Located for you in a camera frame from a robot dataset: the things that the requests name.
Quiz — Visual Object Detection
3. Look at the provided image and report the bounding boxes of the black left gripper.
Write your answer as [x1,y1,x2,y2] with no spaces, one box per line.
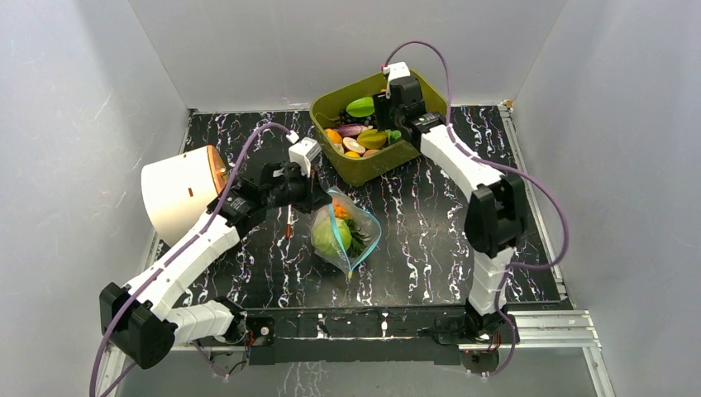
[264,163,332,215]

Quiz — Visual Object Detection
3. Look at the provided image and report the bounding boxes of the green toy star fruit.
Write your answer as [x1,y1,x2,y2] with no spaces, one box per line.
[346,97,374,118]

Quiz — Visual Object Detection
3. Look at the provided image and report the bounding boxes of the green toy cabbage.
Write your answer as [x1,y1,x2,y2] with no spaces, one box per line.
[311,218,347,261]

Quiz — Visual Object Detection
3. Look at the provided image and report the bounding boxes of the clear zip top bag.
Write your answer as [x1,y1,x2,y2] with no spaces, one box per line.
[310,186,382,278]

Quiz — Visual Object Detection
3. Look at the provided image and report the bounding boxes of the toy pineapple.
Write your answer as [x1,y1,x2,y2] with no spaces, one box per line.
[333,204,370,258]

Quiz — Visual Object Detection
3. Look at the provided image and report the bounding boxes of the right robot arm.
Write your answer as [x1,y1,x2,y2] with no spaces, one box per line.
[373,74,527,345]

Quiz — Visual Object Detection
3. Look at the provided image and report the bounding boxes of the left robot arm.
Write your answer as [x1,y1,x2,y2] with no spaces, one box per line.
[98,161,332,369]

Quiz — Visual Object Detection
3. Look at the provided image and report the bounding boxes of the toy napa cabbage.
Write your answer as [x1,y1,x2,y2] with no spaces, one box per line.
[384,130,403,146]

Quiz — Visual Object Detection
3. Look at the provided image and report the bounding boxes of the yellow toy star fruit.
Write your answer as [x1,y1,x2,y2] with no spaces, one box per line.
[356,129,388,150]

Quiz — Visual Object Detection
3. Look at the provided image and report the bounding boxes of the black toy grapes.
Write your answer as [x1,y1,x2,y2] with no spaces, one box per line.
[338,109,376,127]

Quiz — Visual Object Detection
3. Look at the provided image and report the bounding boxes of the red and white pen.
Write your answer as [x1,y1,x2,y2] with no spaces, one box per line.
[285,205,293,239]

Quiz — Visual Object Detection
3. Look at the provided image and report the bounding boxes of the toy mushroom half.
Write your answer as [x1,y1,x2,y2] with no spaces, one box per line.
[342,137,366,155]

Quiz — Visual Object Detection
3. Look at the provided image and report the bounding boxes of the orange toy fruit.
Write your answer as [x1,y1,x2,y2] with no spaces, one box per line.
[325,128,343,145]

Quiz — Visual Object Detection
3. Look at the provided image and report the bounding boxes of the olive green plastic bin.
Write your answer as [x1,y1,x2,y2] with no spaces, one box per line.
[310,69,447,186]

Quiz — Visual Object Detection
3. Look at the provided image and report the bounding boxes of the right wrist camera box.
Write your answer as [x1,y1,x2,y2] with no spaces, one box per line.
[382,62,411,98]

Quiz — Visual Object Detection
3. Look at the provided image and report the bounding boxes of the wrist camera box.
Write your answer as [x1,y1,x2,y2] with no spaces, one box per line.
[288,136,322,178]
[382,62,411,98]

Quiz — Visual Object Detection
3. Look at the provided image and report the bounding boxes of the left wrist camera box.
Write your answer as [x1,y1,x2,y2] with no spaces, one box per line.
[288,136,322,178]

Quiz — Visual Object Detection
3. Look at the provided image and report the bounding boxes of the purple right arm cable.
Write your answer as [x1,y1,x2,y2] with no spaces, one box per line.
[383,41,570,378]

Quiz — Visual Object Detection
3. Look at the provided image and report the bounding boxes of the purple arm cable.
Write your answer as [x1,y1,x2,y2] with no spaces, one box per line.
[383,41,570,378]
[88,122,299,397]

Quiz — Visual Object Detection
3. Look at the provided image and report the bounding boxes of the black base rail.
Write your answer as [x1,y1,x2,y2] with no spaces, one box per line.
[186,304,593,368]

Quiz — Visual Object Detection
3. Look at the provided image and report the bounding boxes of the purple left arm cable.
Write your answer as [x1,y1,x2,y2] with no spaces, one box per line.
[88,122,299,397]

